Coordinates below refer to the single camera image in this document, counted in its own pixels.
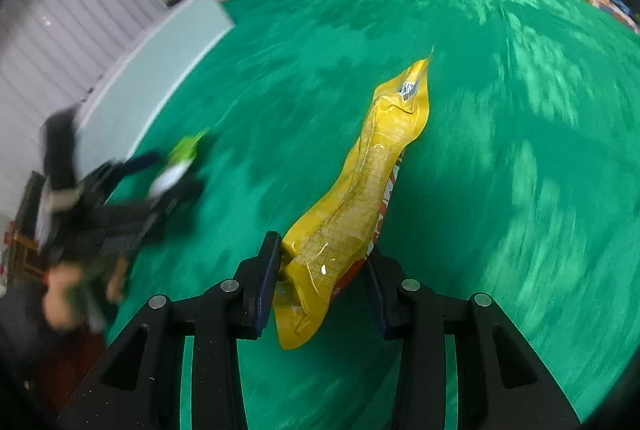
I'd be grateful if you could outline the green brocade bedspread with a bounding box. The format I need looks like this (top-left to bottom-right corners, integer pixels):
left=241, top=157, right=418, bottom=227
left=106, top=0, right=639, bottom=429

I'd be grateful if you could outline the small green snack packet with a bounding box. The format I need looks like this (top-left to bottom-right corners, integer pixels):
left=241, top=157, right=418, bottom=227
left=148, top=129, right=208, bottom=199

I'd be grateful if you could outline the plain yellow snack packet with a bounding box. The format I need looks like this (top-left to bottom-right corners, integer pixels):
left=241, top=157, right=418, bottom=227
left=272, top=58, right=430, bottom=350

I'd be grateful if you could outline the yellow red snack packet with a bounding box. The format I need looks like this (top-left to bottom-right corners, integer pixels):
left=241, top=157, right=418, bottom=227
left=330, top=151, right=406, bottom=302

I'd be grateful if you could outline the person's left hand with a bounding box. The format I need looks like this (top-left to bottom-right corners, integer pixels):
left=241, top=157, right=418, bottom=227
left=42, top=256, right=129, bottom=334

